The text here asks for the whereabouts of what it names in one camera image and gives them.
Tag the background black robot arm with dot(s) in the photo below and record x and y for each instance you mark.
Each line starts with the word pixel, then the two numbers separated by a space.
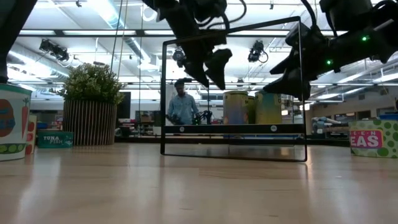
pixel 205 117

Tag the potted plant striped pot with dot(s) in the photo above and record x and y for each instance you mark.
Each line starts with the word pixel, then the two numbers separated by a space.
pixel 90 102

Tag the black-framed wooden shelf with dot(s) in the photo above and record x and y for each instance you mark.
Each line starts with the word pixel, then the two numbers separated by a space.
pixel 233 129

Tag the mixed vegetables can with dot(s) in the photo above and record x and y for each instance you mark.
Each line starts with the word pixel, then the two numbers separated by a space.
pixel 12 124

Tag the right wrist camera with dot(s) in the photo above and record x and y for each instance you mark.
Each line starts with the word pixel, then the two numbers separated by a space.
pixel 303 34

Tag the person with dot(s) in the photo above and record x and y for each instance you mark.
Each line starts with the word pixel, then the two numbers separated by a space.
pixel 183 107

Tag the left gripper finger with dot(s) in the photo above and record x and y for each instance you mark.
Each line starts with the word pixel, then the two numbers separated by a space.
pixel 219 65
pixel 197 70

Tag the black ceiling spotlight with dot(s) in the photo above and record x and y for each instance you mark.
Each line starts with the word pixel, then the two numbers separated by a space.
pixel 178 55
pixel 54 49
pixel 256 51

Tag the tall can carrots label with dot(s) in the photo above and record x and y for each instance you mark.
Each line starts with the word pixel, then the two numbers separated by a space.
pixel 268 107

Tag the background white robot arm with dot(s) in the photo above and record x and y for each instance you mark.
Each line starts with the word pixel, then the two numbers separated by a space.
pixel 323 123

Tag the blue bin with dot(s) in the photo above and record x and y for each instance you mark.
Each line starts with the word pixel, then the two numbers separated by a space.
pixel 388 117

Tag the teal tuna can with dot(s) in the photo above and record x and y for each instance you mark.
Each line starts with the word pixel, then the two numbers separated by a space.
pixel 55 139

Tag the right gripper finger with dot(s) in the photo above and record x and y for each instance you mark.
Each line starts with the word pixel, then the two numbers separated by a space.
pixel 287 63
pixel 295 84

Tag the black background screen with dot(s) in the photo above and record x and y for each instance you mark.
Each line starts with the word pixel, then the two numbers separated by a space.
pixel 123 105

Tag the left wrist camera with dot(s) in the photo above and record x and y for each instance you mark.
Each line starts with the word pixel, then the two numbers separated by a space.
pixel 208 9

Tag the green peas can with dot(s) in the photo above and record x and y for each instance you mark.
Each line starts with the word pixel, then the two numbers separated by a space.
pixel 373 138

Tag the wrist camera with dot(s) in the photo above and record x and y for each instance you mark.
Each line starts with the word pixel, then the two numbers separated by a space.
pixel 208 9
pixel 303 34

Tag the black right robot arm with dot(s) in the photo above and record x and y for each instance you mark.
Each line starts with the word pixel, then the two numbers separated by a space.
pixel 382 31

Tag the tall can peaches label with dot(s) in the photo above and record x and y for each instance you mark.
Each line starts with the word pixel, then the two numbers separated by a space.
pixel 235 107

